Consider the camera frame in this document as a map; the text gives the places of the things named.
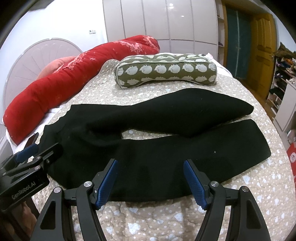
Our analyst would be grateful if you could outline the black pants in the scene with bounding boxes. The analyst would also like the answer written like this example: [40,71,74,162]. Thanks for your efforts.
[39,88,271,202]

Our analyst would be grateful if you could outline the black smartphone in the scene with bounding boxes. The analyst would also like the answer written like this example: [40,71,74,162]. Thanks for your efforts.
[24,133,39,148]

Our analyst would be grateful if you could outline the white bed sheet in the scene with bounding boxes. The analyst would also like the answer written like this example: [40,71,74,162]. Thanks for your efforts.
[6,102,66,154]

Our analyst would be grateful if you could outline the red long bolster quilt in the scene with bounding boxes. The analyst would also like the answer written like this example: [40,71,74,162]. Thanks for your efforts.
[3,35,160,145]

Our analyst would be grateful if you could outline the beige dotted bed quilt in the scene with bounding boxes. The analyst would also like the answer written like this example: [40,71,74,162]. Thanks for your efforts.
[50,60,295,240]

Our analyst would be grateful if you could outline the round white headboard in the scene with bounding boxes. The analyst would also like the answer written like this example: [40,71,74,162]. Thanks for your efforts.
[3,38,82,109]

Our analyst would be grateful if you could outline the pink pillow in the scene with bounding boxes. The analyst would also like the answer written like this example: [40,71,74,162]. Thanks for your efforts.
[37,56,76,80]

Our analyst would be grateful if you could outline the red cardboard box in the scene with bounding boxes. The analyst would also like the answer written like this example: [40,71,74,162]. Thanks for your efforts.
[287,142,296,171]

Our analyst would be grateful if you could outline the white shelf cabinet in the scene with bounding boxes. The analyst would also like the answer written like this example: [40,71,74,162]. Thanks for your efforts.
[275,81,296,133]

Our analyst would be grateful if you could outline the cluttered shoe rack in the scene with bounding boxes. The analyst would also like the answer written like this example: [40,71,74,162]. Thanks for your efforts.
[266,42,295,120]

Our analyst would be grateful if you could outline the olive patterned pillow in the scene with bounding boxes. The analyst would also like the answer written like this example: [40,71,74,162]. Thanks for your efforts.
[114,53,217,89]

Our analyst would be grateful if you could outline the wooden door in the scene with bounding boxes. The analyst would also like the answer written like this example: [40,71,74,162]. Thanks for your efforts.
[247,13,277,99]

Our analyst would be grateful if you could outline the white wardrobe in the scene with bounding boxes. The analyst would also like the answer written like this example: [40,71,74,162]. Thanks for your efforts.
[103,0,218,59]

